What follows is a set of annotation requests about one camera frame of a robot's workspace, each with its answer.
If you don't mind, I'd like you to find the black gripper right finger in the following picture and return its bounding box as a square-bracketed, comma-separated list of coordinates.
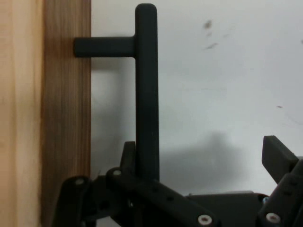
[257, 135, 303, 227]

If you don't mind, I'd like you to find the brown wooden drawer cabinet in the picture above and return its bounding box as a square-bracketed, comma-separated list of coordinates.
[0, 0, 92, 227]

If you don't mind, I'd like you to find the black bar door handle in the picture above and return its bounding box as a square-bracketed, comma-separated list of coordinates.
[44, 3, 160, 227]

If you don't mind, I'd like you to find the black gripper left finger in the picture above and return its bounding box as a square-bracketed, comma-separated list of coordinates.
[53, 141, 221, 227]

